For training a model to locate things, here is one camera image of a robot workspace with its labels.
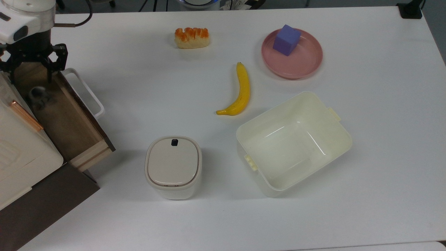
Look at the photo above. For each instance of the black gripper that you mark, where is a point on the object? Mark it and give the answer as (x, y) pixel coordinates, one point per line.
(35, 48)

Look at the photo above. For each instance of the small panda toy figure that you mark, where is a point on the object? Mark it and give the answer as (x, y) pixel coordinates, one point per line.
(41, 97)

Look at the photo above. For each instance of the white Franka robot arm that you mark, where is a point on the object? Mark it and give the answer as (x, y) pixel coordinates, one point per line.
(24, 17)

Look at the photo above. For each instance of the open wooden drawer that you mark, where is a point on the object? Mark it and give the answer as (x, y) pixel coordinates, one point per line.
(75, 132)

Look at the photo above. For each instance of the toy bread with orange glaze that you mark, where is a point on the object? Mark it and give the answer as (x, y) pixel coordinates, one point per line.
(191, 39)

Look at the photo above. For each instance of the yellow toy banana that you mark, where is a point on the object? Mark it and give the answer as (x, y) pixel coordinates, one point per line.
(243, 90)

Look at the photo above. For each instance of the dark brown wooden cabinet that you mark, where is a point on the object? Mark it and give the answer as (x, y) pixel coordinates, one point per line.
(45, 209)

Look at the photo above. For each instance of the small cream lidded trash can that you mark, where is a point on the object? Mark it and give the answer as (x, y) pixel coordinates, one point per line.
(173, 167)

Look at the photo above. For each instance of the purple cube block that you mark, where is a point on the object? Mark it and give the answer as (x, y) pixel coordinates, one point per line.
(286, 40)

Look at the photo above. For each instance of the pink plastic plate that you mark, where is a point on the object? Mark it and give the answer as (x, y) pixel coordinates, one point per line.
(299, 64)

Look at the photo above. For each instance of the cream open plastic bin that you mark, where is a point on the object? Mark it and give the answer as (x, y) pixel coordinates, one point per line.
(296, 150)

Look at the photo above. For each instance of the black clamp block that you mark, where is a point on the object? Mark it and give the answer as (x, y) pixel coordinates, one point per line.
(411, 9)

